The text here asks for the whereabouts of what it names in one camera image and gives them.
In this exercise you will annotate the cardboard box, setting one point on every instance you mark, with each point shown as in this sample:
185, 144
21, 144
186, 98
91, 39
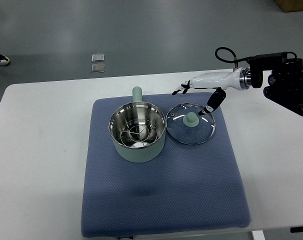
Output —
288, 6

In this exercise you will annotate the black table bracket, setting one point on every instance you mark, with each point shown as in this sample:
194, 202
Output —
297, 229

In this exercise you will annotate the lower metal floor plate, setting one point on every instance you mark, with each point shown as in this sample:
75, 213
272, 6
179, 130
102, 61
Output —
98, 68

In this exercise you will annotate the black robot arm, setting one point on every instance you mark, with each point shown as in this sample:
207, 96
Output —
285, 83

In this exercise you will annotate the green steel pot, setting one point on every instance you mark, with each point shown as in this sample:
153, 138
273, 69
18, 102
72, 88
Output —
138, 109

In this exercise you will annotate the upper metal floor plate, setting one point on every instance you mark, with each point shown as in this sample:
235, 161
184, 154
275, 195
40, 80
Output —
98, 57

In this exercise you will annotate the glass lid green knob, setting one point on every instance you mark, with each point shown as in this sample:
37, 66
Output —
187, 126

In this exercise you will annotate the wire steaming rack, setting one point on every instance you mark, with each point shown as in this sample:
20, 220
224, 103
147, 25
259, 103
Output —
138, 133

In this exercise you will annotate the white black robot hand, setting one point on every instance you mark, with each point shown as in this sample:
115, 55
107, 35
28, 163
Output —
239, 79

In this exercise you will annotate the blue textured mat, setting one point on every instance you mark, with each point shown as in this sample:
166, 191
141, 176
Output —
185, 188

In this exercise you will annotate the white table leg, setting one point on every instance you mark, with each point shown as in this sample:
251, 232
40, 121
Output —
258, 235

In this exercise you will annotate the metal floor plate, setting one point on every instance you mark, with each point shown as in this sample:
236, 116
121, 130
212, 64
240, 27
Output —
98, 57
98, 68

